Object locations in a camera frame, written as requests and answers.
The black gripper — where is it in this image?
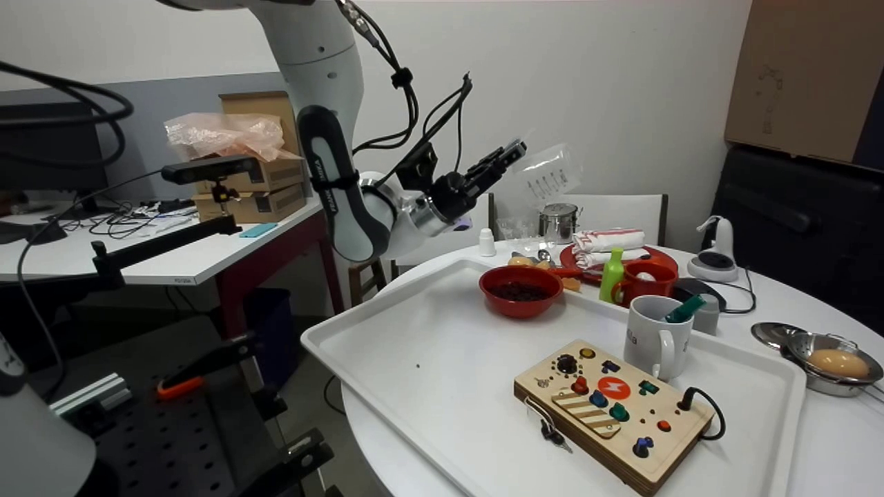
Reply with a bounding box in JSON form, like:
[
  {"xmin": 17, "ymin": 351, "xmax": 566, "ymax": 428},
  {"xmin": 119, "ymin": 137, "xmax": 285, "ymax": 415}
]
[{"xmin": 432, "ymin": 139, "xmax": 528, "ymax": 225}]

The clear plastic measuring jar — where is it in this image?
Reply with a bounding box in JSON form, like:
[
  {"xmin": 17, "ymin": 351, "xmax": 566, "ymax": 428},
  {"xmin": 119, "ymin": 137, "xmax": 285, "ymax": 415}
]
[{"xmin": 517, "ymin": 145, "xmax": 579, "ymax": 206}]

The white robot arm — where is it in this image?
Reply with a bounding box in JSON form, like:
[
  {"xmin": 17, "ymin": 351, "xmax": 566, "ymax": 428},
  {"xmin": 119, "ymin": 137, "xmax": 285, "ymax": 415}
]
[{"xmin": 159, "ymin": 0, "xmax": 528, "ymax": 264}]

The red bowl with beans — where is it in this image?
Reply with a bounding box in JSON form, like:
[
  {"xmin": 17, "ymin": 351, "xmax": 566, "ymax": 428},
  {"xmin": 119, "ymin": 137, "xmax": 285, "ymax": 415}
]
[{"xmin": 477, "ymin": 266, "xmax": 563, "ymax": 320}]

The small steel pot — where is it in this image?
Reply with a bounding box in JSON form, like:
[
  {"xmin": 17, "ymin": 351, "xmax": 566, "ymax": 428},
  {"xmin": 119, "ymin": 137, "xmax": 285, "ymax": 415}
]
[{"xmin": 538, "ymin": 203, "xmax": 577, "ymax": 244}]

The red plate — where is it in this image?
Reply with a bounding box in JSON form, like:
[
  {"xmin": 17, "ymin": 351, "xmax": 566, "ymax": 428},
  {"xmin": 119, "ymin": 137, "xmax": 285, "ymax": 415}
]
[{"xmin": 559, "ymin": 241, "xmax": 682, "ymax": 291}]

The right white chair back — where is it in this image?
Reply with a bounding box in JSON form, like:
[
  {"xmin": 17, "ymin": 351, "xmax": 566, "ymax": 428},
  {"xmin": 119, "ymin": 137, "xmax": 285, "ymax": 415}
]
[{"xmin": 554, "ymin": 193, "xmax": 669, "ymax": 244}]

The green plastic bottle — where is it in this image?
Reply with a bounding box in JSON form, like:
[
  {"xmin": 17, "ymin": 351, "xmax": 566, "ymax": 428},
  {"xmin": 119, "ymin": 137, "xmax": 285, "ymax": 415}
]
[{"xmin": 599, "ymin": 248, "xmax": 624, "ymax": 304}]

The white plastic tray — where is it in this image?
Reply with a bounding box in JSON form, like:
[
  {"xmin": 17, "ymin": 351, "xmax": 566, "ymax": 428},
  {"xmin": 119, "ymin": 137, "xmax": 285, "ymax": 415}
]
[{"xmin": 304, "ymin": 261, "xmax": 804, "ymax": 497}]

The white Mila mug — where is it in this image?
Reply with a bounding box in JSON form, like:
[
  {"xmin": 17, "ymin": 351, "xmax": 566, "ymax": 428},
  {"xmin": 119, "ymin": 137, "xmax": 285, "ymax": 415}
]
[{"xmin": 624, "ymin": 297, "xmax": 693, "ymax": 381}]

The cardboard box on desk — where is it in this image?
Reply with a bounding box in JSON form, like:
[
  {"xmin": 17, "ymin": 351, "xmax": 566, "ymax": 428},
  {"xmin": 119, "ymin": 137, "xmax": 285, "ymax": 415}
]
[{"xmin": 193, "ymin": 91, "xmax": 309, "ymax": 225}]

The large cardboard box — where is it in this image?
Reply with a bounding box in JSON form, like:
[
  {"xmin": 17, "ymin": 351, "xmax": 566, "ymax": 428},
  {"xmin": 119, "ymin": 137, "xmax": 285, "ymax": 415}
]
[{"xmin": 726, "ymin": 0, "xmax": 884, "ymax": 170}]

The black cabinet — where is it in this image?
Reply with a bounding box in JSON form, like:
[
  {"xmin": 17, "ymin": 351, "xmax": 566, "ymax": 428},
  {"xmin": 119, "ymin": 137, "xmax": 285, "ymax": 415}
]
[{"xmin": 713, "ymin": 146, "xmax": 884, "ymax": 331}]

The pink plastic bag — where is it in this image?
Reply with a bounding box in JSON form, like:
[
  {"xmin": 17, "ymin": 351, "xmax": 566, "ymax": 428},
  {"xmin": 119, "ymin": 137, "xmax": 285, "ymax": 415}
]
[{"xmin": 166, "ymin": 114, "xmax": 285, "ymax": 161}]

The metal strainer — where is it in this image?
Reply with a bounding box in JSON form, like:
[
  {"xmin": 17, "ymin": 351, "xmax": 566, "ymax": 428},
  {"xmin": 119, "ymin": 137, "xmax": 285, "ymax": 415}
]
[{"xmin": 752, "ymin": 320, "xmax": 884, "ymax": 400}]

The white desk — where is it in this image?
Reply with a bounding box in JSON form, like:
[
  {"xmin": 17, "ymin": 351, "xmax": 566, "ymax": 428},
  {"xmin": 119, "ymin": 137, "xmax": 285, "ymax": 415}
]
[{"xmin": 0, "ymin": 203, "xmax": 322, "ymax": 287}]

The black monitor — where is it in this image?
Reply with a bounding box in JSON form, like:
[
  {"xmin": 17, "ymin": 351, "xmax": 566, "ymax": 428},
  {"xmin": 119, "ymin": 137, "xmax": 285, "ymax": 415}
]
[{"xmin": 0, "ymin": 103, "xmax": 108, "ymax": 193}]

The black side camera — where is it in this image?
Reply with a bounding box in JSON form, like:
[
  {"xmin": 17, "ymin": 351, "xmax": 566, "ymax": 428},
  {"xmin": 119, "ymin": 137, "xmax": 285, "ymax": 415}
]
[{"xmin": 159, "ymin": 159, "xmax": 257, "ymax": 186}]

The wooden switch busy board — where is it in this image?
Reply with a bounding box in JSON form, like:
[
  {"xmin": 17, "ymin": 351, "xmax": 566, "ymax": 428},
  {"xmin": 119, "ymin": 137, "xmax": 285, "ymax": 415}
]
[{"xmin": 514, "ymin": 341, "xmax": 715, "ymax": 494}]

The orange handled clamp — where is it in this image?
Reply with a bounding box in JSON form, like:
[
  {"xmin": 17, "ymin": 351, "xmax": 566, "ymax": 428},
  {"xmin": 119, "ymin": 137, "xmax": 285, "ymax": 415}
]
[{"xmin": 155, "ymin": 334, "xmax": 264, "ymax": 400}]

